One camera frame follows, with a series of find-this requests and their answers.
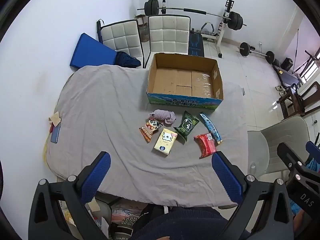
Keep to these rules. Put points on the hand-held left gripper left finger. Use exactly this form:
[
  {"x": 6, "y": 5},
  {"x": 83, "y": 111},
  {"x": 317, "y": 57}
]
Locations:
[{"x": 97, "y": 177}]

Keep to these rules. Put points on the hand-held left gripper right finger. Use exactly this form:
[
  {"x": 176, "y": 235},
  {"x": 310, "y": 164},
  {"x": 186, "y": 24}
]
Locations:
[{"x": 228, "y": 180}]

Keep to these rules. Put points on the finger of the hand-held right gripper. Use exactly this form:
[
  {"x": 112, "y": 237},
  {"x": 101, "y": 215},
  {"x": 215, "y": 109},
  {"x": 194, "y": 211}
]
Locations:
[
  {"x": 313, "y": 148},
  {"x": 287, "y": 155}
]

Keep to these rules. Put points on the red snack packet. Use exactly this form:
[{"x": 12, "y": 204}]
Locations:
[{"x": 205, "y": 145}]

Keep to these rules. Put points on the long blue snack packet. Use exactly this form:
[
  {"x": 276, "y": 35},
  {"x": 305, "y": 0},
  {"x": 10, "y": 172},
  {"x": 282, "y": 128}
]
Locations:
[{"x": 210, "y": 127}]

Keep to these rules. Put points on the green wet wipes packet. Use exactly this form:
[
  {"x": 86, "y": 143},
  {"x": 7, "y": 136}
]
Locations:
[{"x": 186, "y": 127}]

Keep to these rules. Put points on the panda print snack packet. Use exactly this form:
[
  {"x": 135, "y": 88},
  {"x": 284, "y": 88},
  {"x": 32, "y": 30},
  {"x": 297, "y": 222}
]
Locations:
[{"x": 150, "y": 128}]

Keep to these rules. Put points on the yellow tissue pack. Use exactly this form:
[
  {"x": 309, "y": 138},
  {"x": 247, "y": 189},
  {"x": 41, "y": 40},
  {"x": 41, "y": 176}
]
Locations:
[{"x": 165, "y": 142}]

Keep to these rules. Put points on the purple cloth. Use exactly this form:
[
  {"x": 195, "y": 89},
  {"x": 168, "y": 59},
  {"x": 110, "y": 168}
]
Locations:
[{"x": 163, "y": 116}]

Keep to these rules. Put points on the cardboard box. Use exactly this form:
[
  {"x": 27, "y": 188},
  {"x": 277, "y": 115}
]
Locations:
[{"x": 183, "y": 80}]

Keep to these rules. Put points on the person's right forearm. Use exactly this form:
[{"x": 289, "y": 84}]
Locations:
[{"x": 298, "y": 220}]

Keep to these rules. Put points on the beige plastic chair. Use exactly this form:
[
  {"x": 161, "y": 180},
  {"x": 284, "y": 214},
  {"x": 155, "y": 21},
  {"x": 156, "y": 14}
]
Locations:
[{"x": 277, "y": 140}]

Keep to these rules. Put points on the pink plastic bag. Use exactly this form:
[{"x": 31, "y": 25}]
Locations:
[{"x": 125, "y": 213}]

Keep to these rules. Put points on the dark wooden chair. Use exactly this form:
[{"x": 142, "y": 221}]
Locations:
[{"x": 297, "y": 100}]

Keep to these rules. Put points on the grey table sheet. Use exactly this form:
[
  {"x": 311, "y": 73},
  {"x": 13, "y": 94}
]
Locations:
[{"x": 105, "y": 120}]

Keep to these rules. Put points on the blue smartphone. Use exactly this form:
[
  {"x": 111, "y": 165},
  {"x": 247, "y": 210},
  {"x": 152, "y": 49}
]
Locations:
[{"x": 55, "y": 134}]

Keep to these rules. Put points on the person's dark trousers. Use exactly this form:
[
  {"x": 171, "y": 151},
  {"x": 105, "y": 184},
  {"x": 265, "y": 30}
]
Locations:
[{"x": 185, "y": 222}]

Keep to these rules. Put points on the pair of light shoes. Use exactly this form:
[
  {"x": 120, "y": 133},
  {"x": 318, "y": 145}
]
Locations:
[{"x": 281, "y": 90}]

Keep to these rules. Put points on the beige paper scrap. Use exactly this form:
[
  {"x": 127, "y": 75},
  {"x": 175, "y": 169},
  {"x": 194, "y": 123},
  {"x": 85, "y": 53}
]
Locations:
[{"x": 55, "y": 118}]

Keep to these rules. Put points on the black floor exercise machine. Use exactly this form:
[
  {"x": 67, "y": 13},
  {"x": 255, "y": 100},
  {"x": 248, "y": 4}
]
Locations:
[{"x": 287, "y": 76}]

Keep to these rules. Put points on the black speaker box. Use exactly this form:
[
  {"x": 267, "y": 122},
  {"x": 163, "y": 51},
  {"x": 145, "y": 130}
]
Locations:
[{"x": 287, "y": 64}]

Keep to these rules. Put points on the short barbell on floor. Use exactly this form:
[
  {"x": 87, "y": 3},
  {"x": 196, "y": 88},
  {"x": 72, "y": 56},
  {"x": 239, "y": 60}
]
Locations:
[{"x": 257, "y": 52}]

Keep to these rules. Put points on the dark blue bag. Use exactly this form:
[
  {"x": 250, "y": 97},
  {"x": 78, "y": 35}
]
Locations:
[{"x": 127, "y": 60}]

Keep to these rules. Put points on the blue foam mat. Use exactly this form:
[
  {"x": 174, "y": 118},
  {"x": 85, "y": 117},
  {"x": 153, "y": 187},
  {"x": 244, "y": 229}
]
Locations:
[{"x": 91, "y": 52}]

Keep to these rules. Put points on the black weight bench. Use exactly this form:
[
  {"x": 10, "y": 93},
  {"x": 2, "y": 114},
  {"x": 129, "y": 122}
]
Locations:
[{"x": 196, "y": 45}]

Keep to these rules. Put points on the white padded chair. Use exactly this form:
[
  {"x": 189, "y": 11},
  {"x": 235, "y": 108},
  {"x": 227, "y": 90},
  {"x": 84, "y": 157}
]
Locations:
[
  {"x": 121, "y": 38},
  {"x": 168, "y": 33}
]

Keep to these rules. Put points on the white barbell rack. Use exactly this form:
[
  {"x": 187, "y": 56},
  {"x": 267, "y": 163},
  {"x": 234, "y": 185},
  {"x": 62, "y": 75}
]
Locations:
[{"x": 226, "y": 22}]

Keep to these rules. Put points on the grey curved exercise bar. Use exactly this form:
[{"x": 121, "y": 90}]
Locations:
[{"x": 207, "y": 27}]

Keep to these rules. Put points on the brown bucket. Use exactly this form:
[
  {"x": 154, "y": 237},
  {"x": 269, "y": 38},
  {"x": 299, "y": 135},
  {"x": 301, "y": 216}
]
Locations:
[{"x": 143, "y": 30}]

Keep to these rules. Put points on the long barbell with black plates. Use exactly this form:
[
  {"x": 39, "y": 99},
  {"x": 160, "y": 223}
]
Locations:
[{"x": 190, "y": 10}]

